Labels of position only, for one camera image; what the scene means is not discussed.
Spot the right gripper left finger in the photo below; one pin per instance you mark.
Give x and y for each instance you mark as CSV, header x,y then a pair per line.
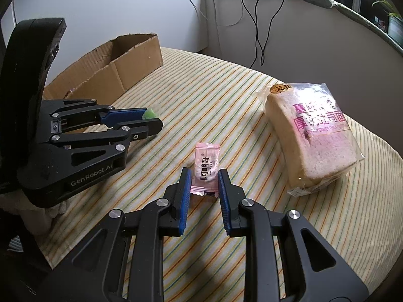
x,y
178,195

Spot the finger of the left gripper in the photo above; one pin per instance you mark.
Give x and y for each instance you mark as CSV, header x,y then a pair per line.
x,y
114,116
139,129

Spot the potted spider plant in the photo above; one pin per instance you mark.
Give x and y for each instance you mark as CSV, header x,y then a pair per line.
x,y
395,20

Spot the brown cardboard box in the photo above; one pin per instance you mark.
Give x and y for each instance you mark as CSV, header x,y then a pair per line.
x,y
109,71

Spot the packaged sliced bread loaf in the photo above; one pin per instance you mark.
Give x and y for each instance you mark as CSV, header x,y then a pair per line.
x,y
316,140

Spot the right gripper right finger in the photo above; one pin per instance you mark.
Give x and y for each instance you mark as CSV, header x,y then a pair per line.
x,y
230,197

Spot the small green jelly cup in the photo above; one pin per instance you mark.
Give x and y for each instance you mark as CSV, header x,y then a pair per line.
x,y
149,114

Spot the pink candy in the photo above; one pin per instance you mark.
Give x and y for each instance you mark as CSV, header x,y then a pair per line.
x,y
206,167

